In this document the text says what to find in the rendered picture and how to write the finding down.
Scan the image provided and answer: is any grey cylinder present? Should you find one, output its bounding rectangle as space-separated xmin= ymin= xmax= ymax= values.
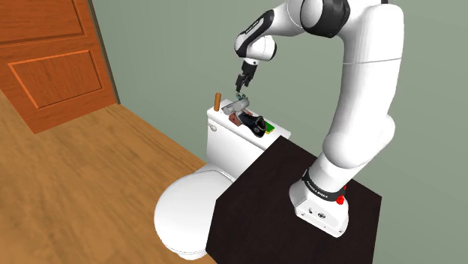
xmin=221 ymin=96 xmax=251 ymax=115

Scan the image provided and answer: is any reddish brown block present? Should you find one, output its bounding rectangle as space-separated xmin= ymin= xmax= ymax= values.
xmin=228 ymin=112 xmax=244 ymax=128

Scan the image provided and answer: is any black shoe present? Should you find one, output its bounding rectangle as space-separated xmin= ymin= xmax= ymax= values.
xmin=235 ymin=110 xmax=267 ymax=139

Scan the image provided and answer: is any white toilet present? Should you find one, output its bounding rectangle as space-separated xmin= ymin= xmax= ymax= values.
xmin=153 ymin=98 xmax=293 ymax=261

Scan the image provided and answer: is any brown wooden door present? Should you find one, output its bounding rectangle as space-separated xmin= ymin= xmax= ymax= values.
xmin=0 ymin=0 xmax=122 ymax=135

